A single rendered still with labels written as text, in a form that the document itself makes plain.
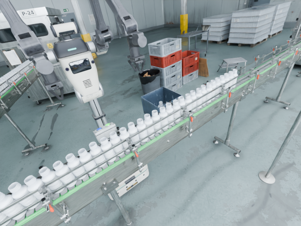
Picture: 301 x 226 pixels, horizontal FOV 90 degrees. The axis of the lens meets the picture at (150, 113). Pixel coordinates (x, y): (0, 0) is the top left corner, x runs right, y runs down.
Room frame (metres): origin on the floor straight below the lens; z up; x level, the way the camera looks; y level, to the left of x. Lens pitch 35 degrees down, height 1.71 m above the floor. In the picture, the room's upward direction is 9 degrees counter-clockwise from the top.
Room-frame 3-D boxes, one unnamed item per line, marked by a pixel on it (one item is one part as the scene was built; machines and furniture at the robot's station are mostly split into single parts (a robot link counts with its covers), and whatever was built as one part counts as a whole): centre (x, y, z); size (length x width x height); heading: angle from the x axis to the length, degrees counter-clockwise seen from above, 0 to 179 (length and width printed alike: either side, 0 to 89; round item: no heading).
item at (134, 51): (0.92, 0.03, 1.51); 0.10 x 0.07 x 0.07; 30
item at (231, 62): (3.63, -2.23, 0.21); 0.61 x 0.47 x 0.41; 174
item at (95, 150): (0.59, 0.33, 1.08); 0.06 x 0.06 x 0.17
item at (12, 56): (3.65, 2.79, 1.22); 0.23 x 0.04 x 0.32; 102
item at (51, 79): (0.69, 0.43, 1.51); 0.10 x 0.07 x 0.07; 30
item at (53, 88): (0.70, 0.43, 1.44); 0.07 x 0.07 x 0.09; 30
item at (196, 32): (5.44, -1.84, 0.49); 1.05 x 0.55 x 0.99; 120
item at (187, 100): (0.94, -0.29, 1.08); 0.06 x 0.06 x 0.17
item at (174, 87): (3.34, -0.53, 0.11); 0.61 x 0.41 x 0.22; 126
